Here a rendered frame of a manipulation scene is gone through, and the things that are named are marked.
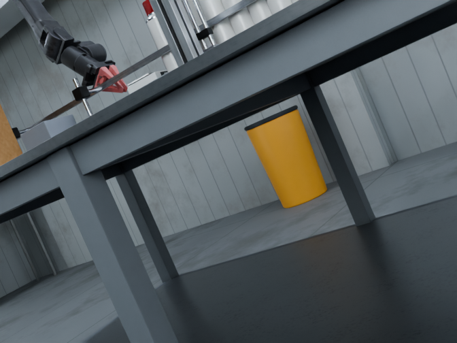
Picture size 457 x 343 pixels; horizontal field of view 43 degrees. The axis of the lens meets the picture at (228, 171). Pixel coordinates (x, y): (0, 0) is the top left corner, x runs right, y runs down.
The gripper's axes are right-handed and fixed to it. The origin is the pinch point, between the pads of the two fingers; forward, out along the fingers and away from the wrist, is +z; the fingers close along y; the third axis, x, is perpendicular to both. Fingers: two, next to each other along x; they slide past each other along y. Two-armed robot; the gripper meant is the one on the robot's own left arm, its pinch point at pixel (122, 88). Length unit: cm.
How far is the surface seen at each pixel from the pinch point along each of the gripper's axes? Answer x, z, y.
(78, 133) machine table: -13, 25, -48
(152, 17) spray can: -22.2, 4.5, -3.3
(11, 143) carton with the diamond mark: 18.8, -12.8, -21.5
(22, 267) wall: 498, -308, 363
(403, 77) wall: 38, 20, 332
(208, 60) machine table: -36, 43, -48
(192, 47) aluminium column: -25.3, 24.2, -16.6
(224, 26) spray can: -28.4, 22.7, -2.8
